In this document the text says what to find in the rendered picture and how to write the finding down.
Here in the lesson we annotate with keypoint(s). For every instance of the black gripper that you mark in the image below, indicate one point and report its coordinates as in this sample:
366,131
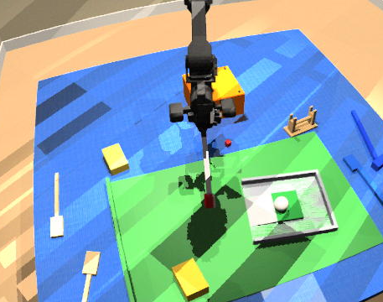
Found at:
177,111

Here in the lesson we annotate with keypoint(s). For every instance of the white golf ball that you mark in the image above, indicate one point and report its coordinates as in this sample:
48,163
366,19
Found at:
281,203

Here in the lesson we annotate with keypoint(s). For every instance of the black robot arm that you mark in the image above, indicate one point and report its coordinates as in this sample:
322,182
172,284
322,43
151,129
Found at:
202,67

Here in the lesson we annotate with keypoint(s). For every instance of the green flat mat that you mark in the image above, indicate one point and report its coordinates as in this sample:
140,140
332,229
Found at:
164,222

